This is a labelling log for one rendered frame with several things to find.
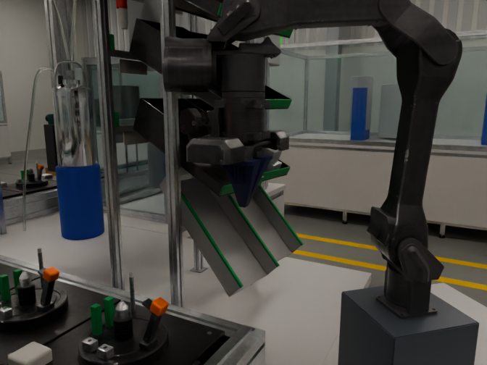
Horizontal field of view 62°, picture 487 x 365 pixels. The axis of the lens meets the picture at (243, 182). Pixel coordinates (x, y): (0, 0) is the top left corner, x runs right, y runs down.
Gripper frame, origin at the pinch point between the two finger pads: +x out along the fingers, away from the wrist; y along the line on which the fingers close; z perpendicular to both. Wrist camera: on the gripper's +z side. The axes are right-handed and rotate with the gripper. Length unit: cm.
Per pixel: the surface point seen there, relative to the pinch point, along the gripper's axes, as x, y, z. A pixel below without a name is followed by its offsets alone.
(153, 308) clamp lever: 19.0, 6.0, 11.8
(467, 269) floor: 125, -316, -40
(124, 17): -49, -101, 118
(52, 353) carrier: 28.4, 11.6, 28.4
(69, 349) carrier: 28.4, 9.6, 26.8
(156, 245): 39, -58, 66
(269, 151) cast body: 0.2, -35.5, 12.5
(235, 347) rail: 30.0, -5.5, 4.6
